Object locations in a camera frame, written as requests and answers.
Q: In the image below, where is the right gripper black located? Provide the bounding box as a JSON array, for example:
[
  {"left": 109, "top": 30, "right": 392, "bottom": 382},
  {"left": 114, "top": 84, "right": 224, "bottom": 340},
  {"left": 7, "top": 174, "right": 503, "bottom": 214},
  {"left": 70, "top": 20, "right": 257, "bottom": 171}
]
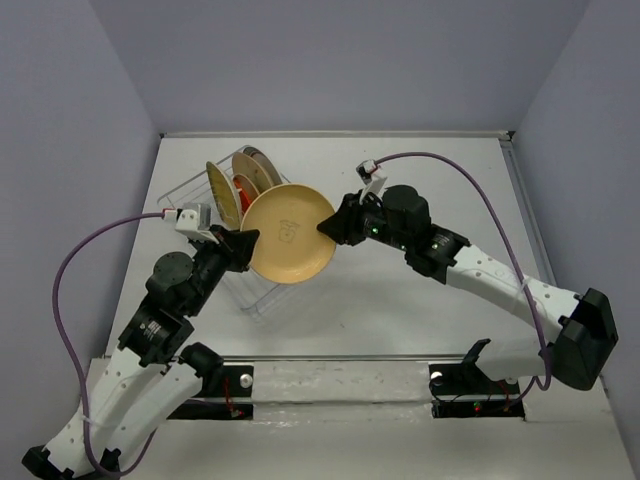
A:
[{"left": 314, "top": 189, "right": 411, "bottom": 253}]

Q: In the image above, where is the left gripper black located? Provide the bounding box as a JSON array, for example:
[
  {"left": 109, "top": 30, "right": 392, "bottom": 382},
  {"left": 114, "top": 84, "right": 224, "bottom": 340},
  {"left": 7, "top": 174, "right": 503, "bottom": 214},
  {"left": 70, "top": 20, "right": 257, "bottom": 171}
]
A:
[{"left": 187, "top": 223, "right": 263, "bottom": 315}]

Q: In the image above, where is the orange round plate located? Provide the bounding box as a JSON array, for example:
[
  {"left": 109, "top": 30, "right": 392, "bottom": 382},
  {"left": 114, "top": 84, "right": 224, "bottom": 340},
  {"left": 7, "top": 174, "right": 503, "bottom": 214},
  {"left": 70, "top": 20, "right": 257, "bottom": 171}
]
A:
[{"left": 234, "top": 179, "right": 254, "bottom": 214}]

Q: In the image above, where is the large yellow round plate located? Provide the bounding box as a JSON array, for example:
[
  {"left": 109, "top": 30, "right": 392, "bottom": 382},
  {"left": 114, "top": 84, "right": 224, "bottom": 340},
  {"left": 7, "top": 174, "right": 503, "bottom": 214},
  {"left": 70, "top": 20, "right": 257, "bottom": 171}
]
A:
[{"left": 241, "top": 183, "right": 336, "bottom": 284}]

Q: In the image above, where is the yellow bamboo pattern plate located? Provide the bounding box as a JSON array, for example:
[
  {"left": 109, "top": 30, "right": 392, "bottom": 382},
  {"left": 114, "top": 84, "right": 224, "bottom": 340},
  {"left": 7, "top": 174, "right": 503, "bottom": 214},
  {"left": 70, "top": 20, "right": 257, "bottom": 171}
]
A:
[{"left": 206, "top": 162, "right": 242, "bottom": 230}]

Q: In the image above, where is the small beige flower plate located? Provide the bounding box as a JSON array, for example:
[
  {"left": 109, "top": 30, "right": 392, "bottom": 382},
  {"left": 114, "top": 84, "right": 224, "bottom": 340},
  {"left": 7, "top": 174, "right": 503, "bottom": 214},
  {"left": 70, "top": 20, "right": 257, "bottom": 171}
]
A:
[{"left": 233, "top": 173, "right": 260, "bottom": 203}]

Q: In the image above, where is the beige floral square plate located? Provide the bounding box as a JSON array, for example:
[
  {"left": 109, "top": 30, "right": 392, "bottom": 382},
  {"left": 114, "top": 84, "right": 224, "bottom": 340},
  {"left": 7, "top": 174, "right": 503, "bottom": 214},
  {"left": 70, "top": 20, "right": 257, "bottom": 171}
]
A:
[{"left": 231, "top": 152, "right": 275, "bottom": 193}]

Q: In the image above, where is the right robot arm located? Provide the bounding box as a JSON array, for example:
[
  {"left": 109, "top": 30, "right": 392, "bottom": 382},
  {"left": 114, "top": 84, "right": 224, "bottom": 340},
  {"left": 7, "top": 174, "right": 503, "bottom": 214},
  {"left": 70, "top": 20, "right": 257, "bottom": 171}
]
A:
[{"left": 317, "top": 185, "right": 618, "bottom": 392}]

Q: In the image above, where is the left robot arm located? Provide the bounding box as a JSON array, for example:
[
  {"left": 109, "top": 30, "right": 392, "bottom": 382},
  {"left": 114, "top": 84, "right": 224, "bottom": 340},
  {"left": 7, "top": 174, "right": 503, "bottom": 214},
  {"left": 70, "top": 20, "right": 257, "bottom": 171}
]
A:
[{"left": 22, "top": 225, "right": 259, "bottom": 479}]

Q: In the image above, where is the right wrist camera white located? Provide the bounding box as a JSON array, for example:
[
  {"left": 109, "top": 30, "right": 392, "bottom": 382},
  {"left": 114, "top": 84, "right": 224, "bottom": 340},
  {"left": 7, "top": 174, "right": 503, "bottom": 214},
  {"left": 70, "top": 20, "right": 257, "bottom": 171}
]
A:
[{"left": 356, "top": 160, "right": 387, "bottom": 204}]

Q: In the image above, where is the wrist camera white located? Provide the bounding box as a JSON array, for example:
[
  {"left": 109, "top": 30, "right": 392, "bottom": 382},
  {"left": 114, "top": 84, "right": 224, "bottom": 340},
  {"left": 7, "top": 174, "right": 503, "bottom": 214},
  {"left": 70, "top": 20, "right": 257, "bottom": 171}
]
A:
[
  {"left": 162, "top": 203, "right": 214, "bottom": 242},
  {"left": 356, "top": 160, "right": 387, "bottom": 204}
]

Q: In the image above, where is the clear wire dish rack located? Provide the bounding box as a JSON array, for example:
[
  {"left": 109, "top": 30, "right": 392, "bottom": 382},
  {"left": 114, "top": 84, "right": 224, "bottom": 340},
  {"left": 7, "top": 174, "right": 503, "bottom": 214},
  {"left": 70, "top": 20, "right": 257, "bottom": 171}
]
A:
[{"left": 157, "top": 145, "right": 293, "bottom": 317}]

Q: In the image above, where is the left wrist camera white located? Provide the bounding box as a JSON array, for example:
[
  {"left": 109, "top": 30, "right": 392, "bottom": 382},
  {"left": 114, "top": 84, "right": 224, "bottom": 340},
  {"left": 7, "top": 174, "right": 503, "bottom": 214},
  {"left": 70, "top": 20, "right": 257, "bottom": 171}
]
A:
[{"left": 162, "top": 203, "right": 214, "bottom": 242}]

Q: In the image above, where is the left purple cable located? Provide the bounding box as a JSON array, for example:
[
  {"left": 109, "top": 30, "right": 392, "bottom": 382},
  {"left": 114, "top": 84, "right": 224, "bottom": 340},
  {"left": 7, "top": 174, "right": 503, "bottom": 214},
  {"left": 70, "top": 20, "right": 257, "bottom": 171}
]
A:
[{"left": 52, "top": 211, "right": 166, "bottom": 475}]

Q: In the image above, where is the purple cable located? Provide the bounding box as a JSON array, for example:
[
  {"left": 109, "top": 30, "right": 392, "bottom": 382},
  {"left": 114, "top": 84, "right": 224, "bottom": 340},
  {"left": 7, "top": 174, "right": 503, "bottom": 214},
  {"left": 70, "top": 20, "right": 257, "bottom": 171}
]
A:
[
  {"left": 374, "top": 151, "right": 553, "bottom": 392},
  {"left": 52, "top": 211, "right": 166, "bottom": 475}
]

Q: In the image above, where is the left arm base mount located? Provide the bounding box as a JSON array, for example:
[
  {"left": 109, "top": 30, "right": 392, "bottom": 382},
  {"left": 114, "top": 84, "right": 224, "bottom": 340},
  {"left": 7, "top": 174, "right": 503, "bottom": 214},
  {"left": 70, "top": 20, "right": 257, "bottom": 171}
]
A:
[{"left": 168, "top": 363, "right": 254, "bottom": 421}]

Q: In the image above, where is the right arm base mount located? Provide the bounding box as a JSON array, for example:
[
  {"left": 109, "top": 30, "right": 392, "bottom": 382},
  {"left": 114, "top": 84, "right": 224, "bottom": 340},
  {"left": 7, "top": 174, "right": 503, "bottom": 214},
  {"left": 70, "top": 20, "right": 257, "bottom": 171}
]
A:
[{"left": 428, "top": 339, "right": 525, "bottom": 419}]

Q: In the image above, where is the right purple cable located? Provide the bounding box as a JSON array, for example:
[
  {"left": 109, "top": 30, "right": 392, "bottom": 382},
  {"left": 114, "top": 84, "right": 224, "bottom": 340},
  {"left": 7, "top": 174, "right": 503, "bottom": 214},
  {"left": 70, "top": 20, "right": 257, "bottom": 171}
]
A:
[{"left": 374, "top": 151, "right": 553, "bottom": 392}]

